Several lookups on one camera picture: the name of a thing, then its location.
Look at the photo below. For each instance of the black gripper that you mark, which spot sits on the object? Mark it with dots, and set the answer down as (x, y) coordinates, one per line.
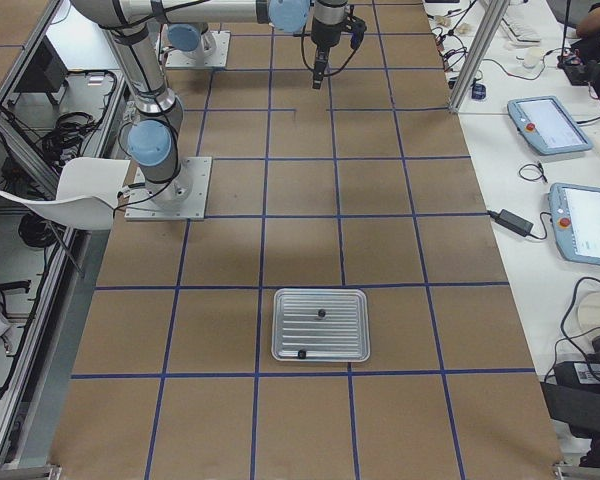
(325, 31)

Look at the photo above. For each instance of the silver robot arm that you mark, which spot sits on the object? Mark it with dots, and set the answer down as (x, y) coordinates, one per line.
(322, 21)
(153, 140)

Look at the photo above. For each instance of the ribbed metal tray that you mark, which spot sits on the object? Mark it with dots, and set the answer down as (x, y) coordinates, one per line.
(342, 336)

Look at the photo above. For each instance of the upper blue teach pendant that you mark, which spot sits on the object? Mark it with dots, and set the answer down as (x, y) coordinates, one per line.
(547, 126)

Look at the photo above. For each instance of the blue teach pendant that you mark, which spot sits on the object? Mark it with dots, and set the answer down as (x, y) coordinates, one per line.
(547, 126)
(575, 213)

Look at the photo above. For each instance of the black power adapter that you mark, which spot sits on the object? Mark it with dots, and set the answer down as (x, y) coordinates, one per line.
(511, 222)

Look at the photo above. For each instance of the white plastic chair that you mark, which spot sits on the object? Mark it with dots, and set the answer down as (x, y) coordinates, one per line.
(85, 199)

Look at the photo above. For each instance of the lower blue teach pendant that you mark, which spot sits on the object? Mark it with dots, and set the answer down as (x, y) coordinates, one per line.
(575, 213)

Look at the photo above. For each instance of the black power brick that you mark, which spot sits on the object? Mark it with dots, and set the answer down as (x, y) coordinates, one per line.
(577, 374)

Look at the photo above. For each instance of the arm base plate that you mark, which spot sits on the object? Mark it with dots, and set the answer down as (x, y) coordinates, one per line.
(184, 198)
(192, 50)

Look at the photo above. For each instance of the aluminium frame post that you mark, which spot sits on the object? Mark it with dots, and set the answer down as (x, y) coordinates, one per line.
(482, 40)

